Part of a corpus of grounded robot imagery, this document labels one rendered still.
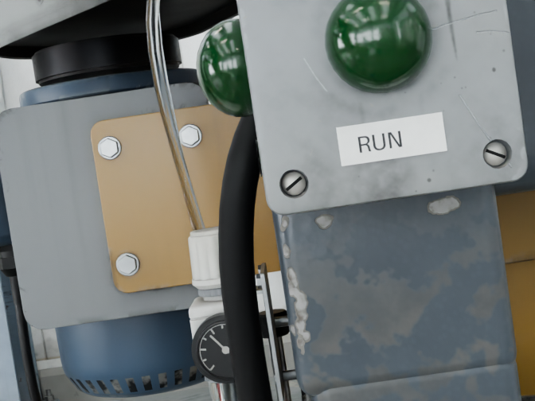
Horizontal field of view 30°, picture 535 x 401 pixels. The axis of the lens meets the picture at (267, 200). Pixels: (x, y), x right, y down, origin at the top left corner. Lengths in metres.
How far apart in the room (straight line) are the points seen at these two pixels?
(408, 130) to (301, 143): 0.03
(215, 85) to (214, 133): 0.42
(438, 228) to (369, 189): 0.05
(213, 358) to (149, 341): 0.23
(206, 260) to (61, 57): 0.29
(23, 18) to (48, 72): 0.06
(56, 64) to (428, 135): 0.54
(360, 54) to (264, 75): 0.03
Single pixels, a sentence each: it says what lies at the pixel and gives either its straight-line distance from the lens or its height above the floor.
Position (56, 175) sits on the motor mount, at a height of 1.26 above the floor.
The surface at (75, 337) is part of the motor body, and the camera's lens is 0.79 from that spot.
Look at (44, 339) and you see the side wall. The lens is 5.78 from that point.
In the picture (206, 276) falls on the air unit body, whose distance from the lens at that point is 0.55.
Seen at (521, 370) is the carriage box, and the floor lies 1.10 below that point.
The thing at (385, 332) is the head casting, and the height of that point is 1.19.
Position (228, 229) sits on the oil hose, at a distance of 0.35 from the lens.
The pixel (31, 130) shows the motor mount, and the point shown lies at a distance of 0.74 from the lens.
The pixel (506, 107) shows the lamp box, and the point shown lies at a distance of 0.29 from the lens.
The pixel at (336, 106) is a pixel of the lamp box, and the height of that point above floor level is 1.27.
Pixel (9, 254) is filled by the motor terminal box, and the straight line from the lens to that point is 0.80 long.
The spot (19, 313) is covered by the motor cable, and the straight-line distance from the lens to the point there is 0.81.
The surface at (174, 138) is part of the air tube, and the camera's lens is 0.53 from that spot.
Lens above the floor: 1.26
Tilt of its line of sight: 3 degrees down
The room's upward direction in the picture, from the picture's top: 8 degrees counter-clockwise
